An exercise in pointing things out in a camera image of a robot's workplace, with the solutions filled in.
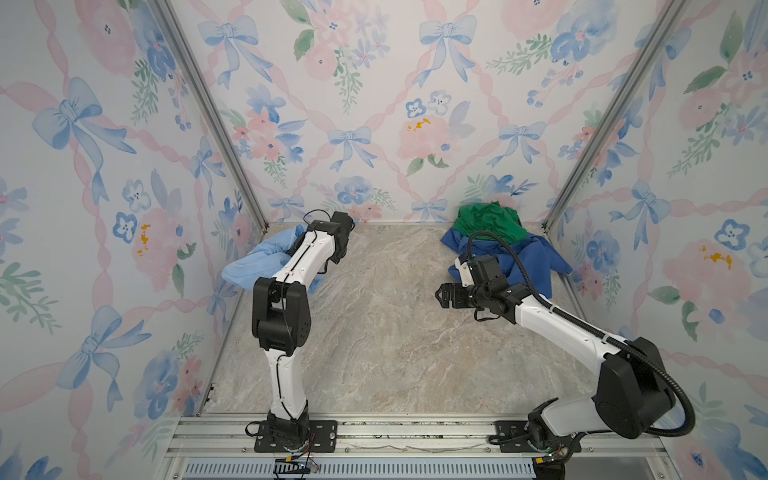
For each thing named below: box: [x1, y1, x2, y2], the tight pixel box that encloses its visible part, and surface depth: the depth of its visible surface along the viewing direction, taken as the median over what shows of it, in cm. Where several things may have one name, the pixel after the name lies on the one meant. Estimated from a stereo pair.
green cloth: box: [453, 201, 529, 243], surface depth 112 cm
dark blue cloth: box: [441, 228, 573, 300], surface depth 102 cm
